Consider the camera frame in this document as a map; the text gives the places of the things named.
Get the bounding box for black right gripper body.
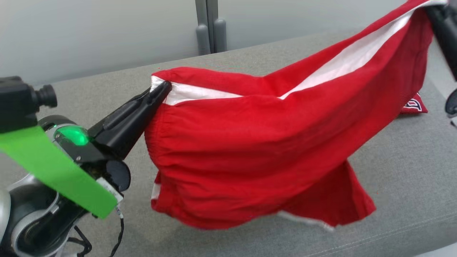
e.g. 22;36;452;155
444;89;457;118

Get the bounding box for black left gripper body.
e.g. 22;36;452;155
37;114;131;204

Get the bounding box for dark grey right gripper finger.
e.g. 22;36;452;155
424;6;457;82
438;2;457;25

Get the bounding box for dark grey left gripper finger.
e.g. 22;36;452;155
89;81;173;138
94;93;171;160

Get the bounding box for red shorts with white waistband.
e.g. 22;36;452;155
144;0;448;231

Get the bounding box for red garment with white logo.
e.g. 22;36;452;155
399;92;429;115

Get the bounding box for thin black cable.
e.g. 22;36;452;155
108;209;125;257
67;226;92;257

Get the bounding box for grey rounded post foot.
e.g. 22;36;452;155
213;18;228;54
195;23;211;56

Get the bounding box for grey aluminium partition post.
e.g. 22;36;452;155
195;0;219;54

